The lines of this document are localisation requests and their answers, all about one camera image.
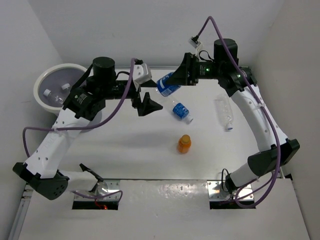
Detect white round plastic bin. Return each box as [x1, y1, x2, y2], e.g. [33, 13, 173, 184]
[33, 63, 105, 132]

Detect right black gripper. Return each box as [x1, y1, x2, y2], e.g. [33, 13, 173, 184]
[164, 52, 222, 86]

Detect clear bottle blue white cap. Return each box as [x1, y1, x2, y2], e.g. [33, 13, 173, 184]
[43, 89, 65, 107]

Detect metal base plate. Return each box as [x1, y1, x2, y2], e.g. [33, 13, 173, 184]
[73, 179, 123, 202]
[206, 180, 254, 202]

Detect lying blue label water bottle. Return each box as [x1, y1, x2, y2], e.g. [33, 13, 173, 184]
[162, 96, 194, 124]

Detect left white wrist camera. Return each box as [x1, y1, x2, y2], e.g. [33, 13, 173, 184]
[132, 63, 152, 86]

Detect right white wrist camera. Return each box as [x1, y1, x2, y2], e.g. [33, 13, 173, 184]
[188, 36, 203, 51]

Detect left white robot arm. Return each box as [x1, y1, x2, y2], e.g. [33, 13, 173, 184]
[13, 57, 163, 200]

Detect clear crushed bottle white cap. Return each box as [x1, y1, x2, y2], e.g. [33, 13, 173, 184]
[214, 93, 234, 132]

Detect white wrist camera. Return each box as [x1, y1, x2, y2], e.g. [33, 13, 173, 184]
[188, 36, 203, 51]
[132, 63, 152, 86]

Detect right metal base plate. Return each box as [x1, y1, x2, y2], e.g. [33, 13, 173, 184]
[206, 180, 254, 202]

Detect orange juice bottle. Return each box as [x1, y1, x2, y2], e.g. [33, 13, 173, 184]
[177, 134, 192, 154]

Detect apple juice labelled clear bottle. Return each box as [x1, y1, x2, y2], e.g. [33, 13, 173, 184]
[61, 83, 71, 91]

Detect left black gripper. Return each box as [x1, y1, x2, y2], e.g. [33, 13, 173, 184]
[101, 78, 163, 115]

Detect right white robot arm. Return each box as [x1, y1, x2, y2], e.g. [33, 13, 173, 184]
[156, 38, 300, 193]

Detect blue label water bottle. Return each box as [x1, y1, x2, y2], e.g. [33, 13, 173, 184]
[156, 72, 181, 97]
[162, 96, 194, 124]

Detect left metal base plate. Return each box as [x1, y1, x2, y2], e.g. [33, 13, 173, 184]
[73, 179, 123, 202]

